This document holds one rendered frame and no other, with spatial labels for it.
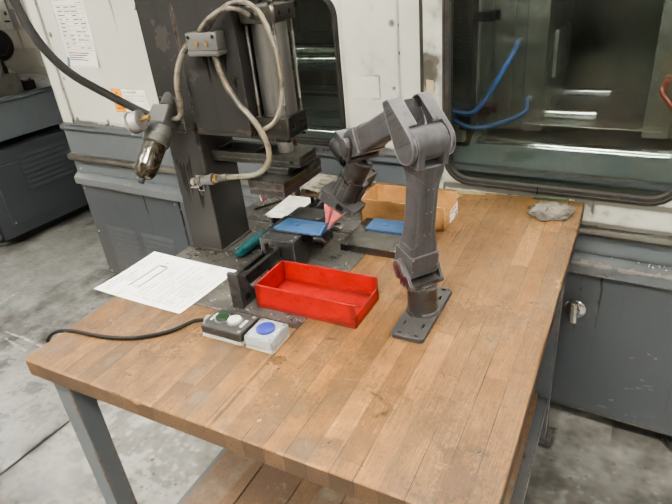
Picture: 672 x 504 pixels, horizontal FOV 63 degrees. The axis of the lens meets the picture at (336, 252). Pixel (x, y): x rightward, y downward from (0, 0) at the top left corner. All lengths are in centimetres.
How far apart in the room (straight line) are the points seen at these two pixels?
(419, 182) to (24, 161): 364
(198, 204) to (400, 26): 83
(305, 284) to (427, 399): 47
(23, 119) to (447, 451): 388
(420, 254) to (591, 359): 108
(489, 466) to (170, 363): 64
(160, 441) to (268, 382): 133
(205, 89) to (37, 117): 314
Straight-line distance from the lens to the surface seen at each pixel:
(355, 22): 191
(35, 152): 442
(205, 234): 156
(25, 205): 442
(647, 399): 213
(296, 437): 95
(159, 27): 142
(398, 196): 167
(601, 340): 201
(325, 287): 129
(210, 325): 119
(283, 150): 135
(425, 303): 114
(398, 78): 187
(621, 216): 176
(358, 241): 145
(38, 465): 250
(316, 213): 148
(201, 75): 137
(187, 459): 225
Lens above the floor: 159
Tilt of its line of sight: 28 degrees down
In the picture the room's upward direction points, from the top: 6 degrees counter-clockwise
